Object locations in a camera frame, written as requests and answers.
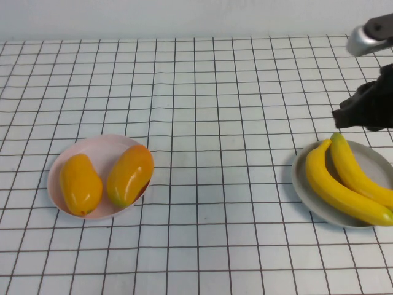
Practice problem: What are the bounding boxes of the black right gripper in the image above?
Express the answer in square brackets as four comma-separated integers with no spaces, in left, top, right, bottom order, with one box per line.
[332,63,393,132]

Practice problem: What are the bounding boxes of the yellow banana with green tip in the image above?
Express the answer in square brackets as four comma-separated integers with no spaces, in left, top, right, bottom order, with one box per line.
[329,132,393,210]

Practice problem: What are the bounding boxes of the yellow banana with thin stem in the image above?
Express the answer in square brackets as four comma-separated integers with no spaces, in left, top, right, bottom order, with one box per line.
[305,138,393,227]

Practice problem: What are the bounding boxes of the orange-tipped yellow mango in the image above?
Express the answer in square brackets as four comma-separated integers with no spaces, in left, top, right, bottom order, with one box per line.
[106,144,155,208]

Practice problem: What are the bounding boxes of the plain yellow-orange mango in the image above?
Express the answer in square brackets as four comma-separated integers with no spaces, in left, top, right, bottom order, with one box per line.
[59,153,104,218]

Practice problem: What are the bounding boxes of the grey round plate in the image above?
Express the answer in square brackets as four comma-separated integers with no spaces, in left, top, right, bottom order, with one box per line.
[291,140,393,229]

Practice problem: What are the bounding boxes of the pink round plate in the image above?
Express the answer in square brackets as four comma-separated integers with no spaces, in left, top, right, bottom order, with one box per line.
[47,134,154,221]

